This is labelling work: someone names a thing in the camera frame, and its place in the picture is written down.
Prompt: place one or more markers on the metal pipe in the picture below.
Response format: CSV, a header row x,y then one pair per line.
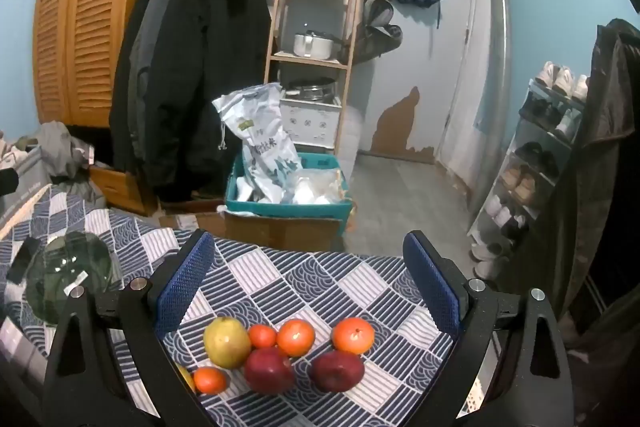
x,y
497,57

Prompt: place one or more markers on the grey clothing pile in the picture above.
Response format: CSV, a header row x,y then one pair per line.
x,y
55,147

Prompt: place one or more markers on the flat labelled cardboard box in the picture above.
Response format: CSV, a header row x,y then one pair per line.
x,y
192,223

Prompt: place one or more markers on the silver metal pot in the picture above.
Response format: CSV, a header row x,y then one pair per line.
x,y
312,47

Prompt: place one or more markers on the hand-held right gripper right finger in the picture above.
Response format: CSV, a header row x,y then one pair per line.
x,y
432,284

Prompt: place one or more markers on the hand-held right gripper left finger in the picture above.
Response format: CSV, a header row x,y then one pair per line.
x,y
185,279

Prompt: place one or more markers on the grey hanging bag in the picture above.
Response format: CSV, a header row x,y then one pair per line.
x,y
377,32

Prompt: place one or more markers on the teal plastic crate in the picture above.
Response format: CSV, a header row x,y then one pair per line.
x,y
280,212

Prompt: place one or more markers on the yellow green apple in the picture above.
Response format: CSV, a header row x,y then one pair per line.
x,y
226,342

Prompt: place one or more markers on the black phone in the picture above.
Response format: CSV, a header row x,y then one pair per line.
x,y
22,259

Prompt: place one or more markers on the wooden louvered wardrobe door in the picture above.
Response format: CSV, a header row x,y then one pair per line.
x,y
110,7
55,32

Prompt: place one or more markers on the red apple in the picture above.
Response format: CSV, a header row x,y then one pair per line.
x,y
337,371
268,370

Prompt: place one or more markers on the dark hanging coat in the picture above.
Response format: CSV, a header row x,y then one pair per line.
x,y
600,157

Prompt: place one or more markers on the white door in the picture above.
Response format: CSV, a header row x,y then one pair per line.
x,y
435,57

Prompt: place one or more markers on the small orange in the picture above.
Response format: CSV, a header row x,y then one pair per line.
x,y
262,336
210,380

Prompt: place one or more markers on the white patterned box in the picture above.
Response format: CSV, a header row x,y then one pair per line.
x,y
310,122

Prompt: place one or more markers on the large orange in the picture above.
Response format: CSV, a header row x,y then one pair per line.
x,y
295,338
353,335

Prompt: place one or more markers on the blue white patterned tablecloth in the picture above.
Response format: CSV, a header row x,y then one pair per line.
x,y
320,287

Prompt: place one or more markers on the clear glass bowl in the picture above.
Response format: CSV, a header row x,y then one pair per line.
x,y
60,267

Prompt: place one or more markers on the rows of shoes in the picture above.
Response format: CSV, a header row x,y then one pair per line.
x,y
555,79

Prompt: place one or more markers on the clear plastic bag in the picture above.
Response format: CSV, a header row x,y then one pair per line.
x,y
315,187

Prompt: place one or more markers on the black coat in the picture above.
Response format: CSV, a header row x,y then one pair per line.
x,y
210,57

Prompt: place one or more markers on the white shoe rack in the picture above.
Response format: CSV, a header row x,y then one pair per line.
x,y
500,157

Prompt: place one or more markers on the white printed rice bag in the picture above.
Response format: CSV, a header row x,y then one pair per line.
x,y
265,147

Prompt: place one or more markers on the wooden shelf rack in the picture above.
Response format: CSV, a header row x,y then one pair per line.
x,y
350,57

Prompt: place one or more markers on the white cloth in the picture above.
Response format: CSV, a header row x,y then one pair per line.
x,y
15,152

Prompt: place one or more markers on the dark steamer pot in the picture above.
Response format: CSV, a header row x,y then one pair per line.
x,y
310,89

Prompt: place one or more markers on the large cardboard box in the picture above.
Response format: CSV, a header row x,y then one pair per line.
x,y
280,234

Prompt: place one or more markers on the grey tote bag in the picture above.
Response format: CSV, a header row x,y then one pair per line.
x,y
25,202

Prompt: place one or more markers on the grey jacket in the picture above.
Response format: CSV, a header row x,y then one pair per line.
x,y
145,57

